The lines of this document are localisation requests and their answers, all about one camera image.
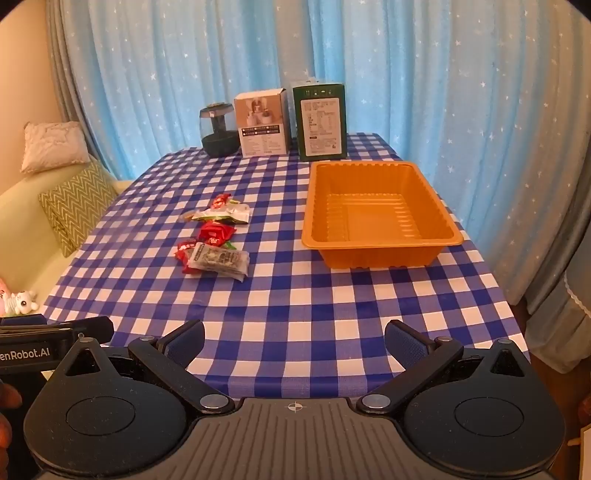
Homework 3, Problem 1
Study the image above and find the person's left hand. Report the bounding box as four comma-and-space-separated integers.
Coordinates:
0, 382, 23, 480

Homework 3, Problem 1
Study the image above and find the white plush toy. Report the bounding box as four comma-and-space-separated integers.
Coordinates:
7, 289, 40, 316

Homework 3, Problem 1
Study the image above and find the green chevron cushion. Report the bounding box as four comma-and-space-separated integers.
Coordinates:
38, 161, 120, 258

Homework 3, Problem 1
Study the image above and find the white cushion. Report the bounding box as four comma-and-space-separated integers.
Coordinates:
19, 121, 92, 175

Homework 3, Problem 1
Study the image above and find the green carton box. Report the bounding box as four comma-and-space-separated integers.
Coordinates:
292, 78, 348, 162

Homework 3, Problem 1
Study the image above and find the grey curtain with lace trim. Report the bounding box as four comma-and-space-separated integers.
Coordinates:
522, 263, 591, 374

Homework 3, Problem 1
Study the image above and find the dark glass humidifier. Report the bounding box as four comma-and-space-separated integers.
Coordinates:
199, 102, 242, 158

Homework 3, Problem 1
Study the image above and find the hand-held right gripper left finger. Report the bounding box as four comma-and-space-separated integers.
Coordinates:
55, 319, 236, 415

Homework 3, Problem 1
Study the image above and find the blue star curtain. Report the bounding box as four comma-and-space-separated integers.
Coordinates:
60, 0, 315, 181
305, 0, 591, 305

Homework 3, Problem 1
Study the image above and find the pale green sofa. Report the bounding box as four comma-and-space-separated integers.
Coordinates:
0, 157, 134, 315

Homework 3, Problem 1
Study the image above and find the grey white snack packet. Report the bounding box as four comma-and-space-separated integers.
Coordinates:
187, 242, 250, 281

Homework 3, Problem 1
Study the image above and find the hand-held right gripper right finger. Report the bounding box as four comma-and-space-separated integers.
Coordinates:
356, 319, 532, 415

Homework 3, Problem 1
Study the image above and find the white carton box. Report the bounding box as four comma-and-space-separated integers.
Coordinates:
234, 89, 291, 158

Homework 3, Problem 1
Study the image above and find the blue white checked tablecloth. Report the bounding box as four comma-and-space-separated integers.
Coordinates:
41, 133, 529, 402

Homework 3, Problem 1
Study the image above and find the orange plastic tray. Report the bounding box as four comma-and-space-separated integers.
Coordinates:
301, 161, 465, 271

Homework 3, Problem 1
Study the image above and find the silver green snack packet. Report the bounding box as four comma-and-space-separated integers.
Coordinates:
191, 204, 250, 226

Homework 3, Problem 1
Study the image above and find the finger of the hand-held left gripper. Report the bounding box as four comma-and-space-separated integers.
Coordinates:
44, 316, 114, 346

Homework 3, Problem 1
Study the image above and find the small red snack packet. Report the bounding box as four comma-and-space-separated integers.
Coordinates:
174, 241, 199, 275

